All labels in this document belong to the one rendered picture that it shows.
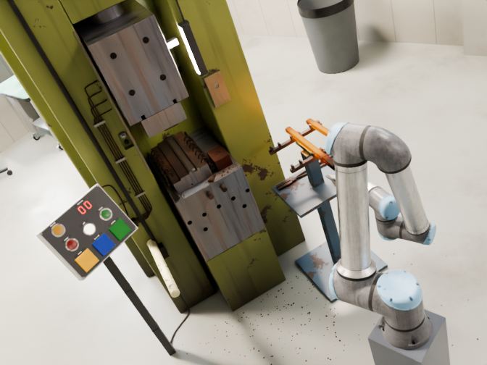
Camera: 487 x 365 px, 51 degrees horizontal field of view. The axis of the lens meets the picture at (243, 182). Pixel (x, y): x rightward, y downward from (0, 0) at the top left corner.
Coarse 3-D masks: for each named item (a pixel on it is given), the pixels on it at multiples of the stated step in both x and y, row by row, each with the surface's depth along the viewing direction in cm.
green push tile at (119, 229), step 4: (120, 220) 233; (116, 224) 231; (120, 224) 232; (124, 224) 233; (112, 228) 230; (116, 228) 231; (120, 228) 232; (124, 228) 233; (128, 228) 234; (112, 232) 230; (116, 232) 231; (120, 232) 232; (124, 232) 232; (128, 232) 234; (116, 236) 230; (120, 236) 231; (124, 236) 232
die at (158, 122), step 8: (176, 104) 232; (160, 112) 230; (168, 112) 232; (176, 112) 234; (184, 112) 235; (144, 120) 229; (152, 120) 231; (160, 120) 232; (168, 120) 234; (176, 120) 236; (144, 128) 231; (152, 128) 232; (160, 128) 234
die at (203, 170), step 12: (180, 132) 286; (168, 144) 280; (180, 144) 274; (156, 156) 276; (168, 156) 271; (192, 156) 263; (168, 168) 264; (180, 168) 259; (204, 168) 255; (180, 180) 252; (192, 180) 255; (180, 192) 256
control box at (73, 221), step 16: (96, 192) 230; (80, 208) 225; (96, 208) 229; (112, 208) 233; (64, 224) 221; (80, 224) 224; (96, 224) 228; (112, 224) 231; (128, 224) 235; (48, 240) 217; (64, 240) 220; (80, 240) 223; (112, 240) 230; (64, 256) 219; (96, 256) 225; (80, 272) 221
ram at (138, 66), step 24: (120, 24) 212; (144, 24) 209; (96, 48) 205; (120, 48) 209; (144, 48) 213; (168, 48) 218; (120, 72) 214; (144, 72) 218; (168, 72) 223; (120, 96) 219; (144, 96) 224; (168, 96) 228
